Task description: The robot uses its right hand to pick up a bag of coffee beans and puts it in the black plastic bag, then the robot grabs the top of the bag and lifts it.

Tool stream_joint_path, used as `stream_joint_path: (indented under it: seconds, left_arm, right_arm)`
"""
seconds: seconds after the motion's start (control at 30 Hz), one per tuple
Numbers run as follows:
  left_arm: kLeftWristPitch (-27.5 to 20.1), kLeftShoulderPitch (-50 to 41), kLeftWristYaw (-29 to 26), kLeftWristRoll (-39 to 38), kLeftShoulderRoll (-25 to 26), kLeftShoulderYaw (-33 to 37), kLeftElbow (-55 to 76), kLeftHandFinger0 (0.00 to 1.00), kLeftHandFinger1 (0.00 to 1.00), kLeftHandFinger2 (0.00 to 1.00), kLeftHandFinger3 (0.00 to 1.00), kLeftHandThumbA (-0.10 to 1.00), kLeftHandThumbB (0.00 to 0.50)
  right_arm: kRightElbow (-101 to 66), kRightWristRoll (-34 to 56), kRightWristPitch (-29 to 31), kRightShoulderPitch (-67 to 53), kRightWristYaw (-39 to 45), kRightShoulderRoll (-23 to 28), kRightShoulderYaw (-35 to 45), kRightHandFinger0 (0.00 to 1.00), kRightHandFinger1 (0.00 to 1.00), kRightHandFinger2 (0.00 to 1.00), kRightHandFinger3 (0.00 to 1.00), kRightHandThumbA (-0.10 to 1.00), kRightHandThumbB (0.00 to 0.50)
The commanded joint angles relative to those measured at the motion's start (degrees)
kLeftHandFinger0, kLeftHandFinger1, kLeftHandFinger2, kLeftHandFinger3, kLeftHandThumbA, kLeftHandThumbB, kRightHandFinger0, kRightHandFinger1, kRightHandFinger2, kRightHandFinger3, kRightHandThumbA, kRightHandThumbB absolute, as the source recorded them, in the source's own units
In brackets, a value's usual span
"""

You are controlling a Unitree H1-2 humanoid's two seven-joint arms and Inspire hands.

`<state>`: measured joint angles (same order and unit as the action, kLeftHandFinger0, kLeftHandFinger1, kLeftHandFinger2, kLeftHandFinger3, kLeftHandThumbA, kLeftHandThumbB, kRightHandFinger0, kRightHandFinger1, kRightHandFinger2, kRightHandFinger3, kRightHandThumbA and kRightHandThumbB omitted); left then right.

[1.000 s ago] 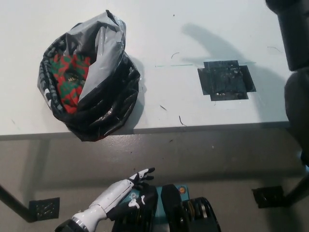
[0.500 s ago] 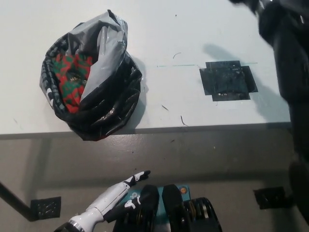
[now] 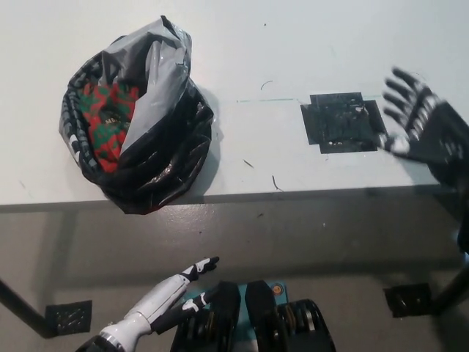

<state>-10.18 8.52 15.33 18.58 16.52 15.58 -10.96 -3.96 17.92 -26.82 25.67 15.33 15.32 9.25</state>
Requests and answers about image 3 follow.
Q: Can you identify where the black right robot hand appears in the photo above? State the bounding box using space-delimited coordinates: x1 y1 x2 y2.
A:
377 65 469 174

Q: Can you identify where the black table leg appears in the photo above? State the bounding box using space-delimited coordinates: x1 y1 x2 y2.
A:
0 278 56 338
437 260 469 316

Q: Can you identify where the red green patterned cloth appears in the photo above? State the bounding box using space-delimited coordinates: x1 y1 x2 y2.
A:
78 83 142 173

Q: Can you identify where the black tape patch on table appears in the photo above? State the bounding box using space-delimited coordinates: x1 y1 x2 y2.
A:
300 92 388 155

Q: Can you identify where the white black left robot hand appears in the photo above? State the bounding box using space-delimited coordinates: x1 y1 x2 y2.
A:
124 256 221 337

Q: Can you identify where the black plastic shopping bag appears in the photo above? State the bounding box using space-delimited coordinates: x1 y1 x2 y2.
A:
58 15 215 216

